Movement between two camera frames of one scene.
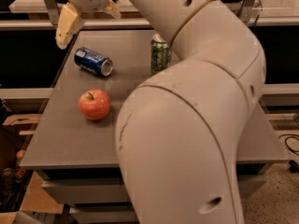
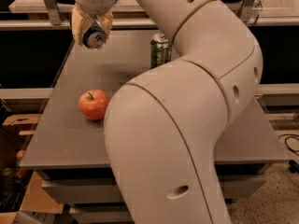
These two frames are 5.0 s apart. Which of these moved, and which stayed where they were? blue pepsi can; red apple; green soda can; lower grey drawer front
Moved: blue pepsi can
Stayed: red apple; green soda can; lower grey drawer front
